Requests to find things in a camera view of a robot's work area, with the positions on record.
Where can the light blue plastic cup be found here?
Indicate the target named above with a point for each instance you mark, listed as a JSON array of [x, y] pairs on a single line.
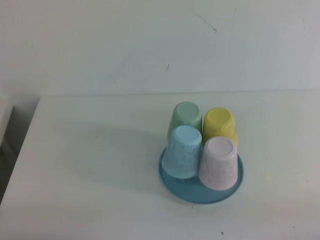
[[180, 155]]

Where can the light green plastic cup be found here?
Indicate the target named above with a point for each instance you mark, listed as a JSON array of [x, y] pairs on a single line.
[[185, 115]]

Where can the yellow plastic cup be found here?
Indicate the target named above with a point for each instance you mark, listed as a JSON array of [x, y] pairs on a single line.
[[220, 130]]

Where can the light pink plastic cup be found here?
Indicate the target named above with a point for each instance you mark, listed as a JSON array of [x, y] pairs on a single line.
[[217, 167]]

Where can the blue round cup stand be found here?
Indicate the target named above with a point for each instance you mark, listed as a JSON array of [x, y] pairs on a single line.
[[190, 192]]

